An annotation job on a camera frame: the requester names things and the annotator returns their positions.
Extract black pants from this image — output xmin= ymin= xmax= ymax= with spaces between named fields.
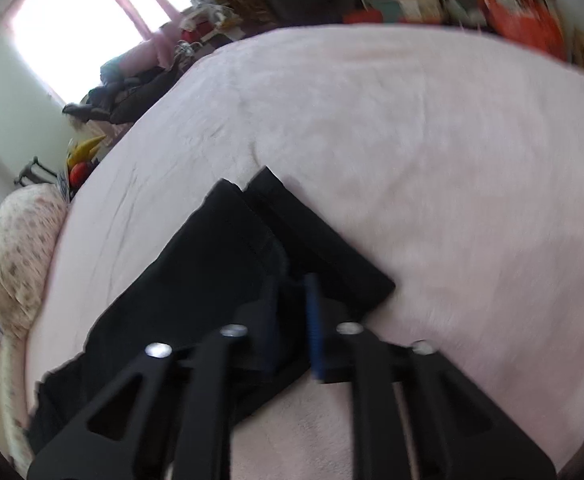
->
xmin=27 ymin=169 xmax=395 ymax=452

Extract floral rolled duvet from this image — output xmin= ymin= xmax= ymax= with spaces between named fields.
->
xmin=0 ymin=184 xmax=68 ymax=337

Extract pink bed blanket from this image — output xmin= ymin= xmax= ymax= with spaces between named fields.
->
xmin=25 ymin=25 xmax=584 ymax=467

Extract yellow red plush toy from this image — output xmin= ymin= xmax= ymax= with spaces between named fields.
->
xmin=66 ymin=136 xmax=106 ymax=190

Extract dark clothes pile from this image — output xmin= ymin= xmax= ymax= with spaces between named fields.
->
xmin=62 ymin=63 xmax=182 ymax=125

